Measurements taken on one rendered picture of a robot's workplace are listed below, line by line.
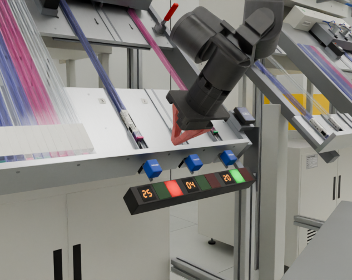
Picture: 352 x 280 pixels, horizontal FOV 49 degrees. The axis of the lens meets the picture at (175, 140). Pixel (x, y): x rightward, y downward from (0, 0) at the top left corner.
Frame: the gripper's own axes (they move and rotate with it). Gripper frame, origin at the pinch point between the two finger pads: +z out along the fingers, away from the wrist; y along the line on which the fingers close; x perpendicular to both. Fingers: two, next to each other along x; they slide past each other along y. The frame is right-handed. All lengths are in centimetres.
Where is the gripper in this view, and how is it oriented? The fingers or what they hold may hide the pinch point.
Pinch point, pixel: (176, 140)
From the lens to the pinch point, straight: 68.9
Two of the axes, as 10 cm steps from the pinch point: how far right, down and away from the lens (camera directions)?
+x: 4.7, 7.5, -4.7
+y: -7.6, 0.7, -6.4
